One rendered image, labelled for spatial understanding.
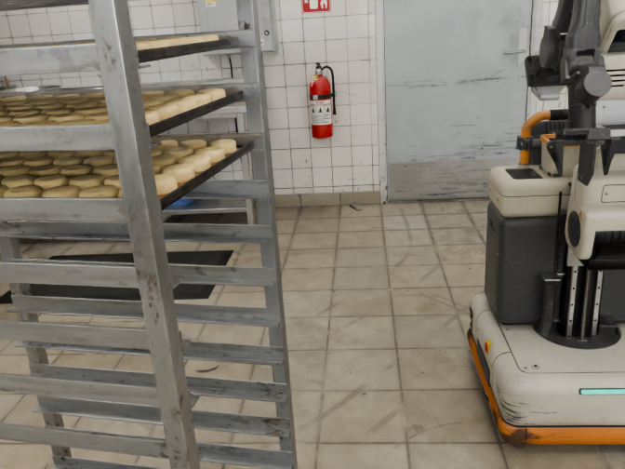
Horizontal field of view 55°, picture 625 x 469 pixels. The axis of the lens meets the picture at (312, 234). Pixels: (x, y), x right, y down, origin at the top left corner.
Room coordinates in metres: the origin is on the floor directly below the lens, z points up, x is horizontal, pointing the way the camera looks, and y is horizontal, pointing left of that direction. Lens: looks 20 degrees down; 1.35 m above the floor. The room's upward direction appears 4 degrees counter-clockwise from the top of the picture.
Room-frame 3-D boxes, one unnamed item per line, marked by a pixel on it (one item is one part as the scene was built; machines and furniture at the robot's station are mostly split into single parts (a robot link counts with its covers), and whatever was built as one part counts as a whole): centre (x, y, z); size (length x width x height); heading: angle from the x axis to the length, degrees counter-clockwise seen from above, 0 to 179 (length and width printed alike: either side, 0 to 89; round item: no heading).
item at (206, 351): (1.17, 0.39, 0.69); 0.64 x 0.03 x 0.03; 76
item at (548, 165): (1.94, -0.90, 0.87); 0.23 x 0.15 x 0.11; 85
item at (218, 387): (1.17, 0.39, 0.60); 0.64 x 0.03 x 0.03; 76
